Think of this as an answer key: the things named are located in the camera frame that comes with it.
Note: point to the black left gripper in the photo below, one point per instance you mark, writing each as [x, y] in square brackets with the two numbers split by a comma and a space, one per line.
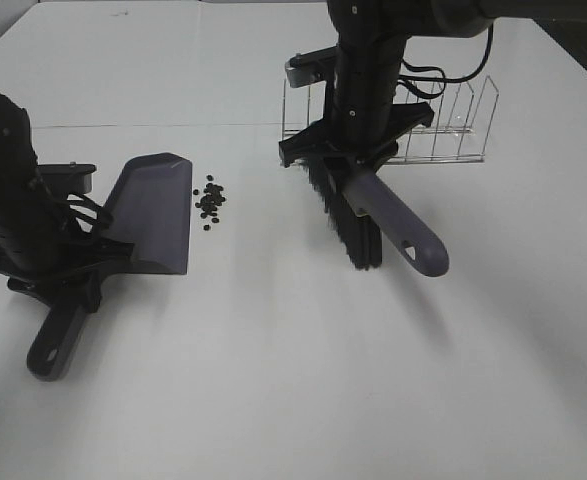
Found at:
[40, 237]

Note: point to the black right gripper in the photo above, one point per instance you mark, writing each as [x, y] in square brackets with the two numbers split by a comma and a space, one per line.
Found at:
[371, 44]

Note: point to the grey hand brush black bristles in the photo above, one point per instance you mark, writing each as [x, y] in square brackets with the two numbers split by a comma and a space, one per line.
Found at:
[363, 210]

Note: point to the grey plastic dustpan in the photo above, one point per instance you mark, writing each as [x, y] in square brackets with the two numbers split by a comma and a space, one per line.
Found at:
[151, 209]

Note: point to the pile of coffee beans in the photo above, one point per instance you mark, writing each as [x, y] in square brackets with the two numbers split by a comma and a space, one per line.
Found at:
[209, 198]

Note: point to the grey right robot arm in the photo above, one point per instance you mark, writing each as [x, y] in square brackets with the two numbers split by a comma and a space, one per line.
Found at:
[462, 19]

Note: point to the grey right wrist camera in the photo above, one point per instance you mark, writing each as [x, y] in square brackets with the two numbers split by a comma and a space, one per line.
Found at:
[306, 69]

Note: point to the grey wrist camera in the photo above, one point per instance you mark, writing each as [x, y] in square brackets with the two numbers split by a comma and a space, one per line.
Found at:
[68, 178]
[306, 69]

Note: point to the chrome wire dish rack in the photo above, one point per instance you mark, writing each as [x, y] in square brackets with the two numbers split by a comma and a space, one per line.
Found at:
[458, 134]

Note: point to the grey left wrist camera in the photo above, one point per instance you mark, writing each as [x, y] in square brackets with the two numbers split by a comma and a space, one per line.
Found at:
[68, 178]

